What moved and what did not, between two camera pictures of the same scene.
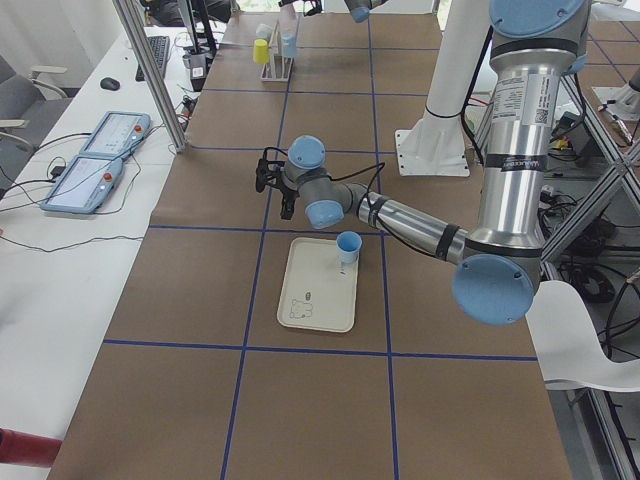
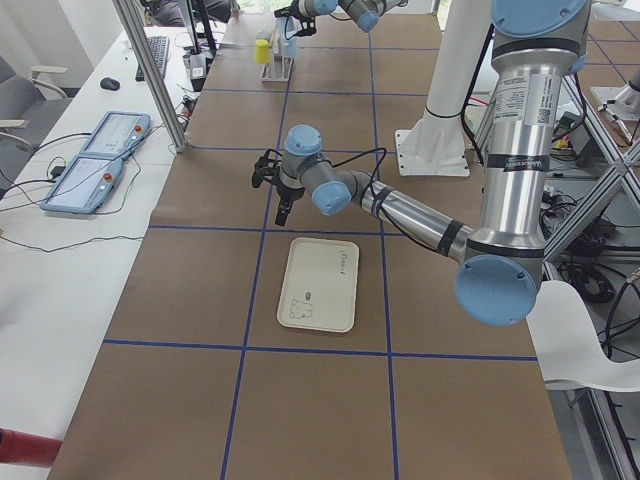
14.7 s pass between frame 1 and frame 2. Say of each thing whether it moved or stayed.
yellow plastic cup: stayed
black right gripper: moved
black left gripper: stayed
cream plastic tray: stayed
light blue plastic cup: stayed
